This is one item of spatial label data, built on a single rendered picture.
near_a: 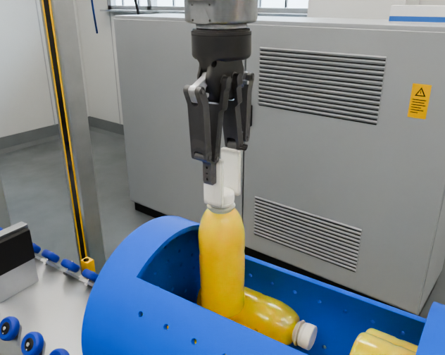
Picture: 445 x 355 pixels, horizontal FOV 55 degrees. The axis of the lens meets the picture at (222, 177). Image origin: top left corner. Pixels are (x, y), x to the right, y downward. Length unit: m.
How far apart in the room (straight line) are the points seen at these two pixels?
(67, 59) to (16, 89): 4.07
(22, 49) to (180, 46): 2.89
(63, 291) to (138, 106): 2.11
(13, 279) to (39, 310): 0.10
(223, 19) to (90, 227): 0.97
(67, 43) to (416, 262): 1.79
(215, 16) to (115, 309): 0.39
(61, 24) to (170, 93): 1.65
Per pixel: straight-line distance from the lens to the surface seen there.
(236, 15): 0.52
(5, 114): 5.26
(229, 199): 0.61
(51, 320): 1.01
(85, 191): 1.32
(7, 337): 0.96
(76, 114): 1.25
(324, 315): 0.74
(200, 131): 0.53
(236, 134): 0.60
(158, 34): 2.80
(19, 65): 5.28
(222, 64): 0.55
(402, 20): 2.18
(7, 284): 1.10
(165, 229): 0.65
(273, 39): 2.28
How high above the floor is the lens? 1.55
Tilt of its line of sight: 23 degrees down
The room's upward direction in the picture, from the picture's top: straight up
